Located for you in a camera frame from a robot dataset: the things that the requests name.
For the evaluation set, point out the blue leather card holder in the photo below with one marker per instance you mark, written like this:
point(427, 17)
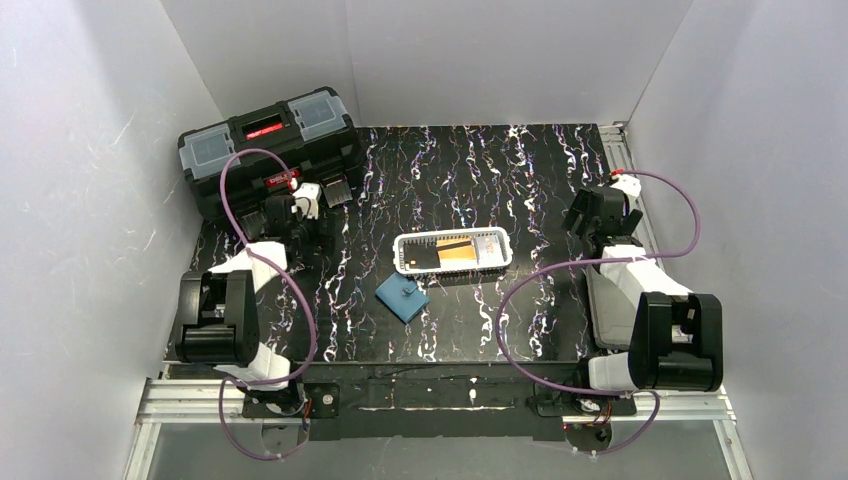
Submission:
point(402, 296)

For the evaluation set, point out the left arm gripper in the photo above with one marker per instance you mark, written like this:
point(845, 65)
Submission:
point(291, 234)

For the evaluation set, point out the aluminium frame rail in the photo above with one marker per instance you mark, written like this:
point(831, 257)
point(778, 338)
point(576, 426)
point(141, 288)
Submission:
point(477, 282)

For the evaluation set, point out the white plastic basket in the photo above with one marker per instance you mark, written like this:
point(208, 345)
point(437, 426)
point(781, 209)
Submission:
point(434, 236)

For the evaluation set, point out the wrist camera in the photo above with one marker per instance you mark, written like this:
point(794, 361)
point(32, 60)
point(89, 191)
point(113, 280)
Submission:
point(627, 183)
point(307, 198)

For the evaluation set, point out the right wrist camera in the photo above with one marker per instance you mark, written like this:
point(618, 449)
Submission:
point(627, 183)

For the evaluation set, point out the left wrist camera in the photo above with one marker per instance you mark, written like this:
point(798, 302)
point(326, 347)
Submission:
point(307, 198)

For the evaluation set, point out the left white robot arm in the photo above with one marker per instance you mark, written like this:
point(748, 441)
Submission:
point(217, 320)

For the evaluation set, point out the grey flat case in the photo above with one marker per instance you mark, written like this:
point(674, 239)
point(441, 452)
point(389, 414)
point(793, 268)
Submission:
point(612, 312)

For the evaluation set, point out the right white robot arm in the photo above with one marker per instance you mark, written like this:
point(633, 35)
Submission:
point(660, 334)

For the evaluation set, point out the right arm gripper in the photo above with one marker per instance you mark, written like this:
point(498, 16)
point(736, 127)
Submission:
point(602, 220)

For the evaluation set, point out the black red toolbox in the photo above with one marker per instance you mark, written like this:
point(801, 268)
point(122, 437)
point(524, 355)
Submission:
point(239, 162)

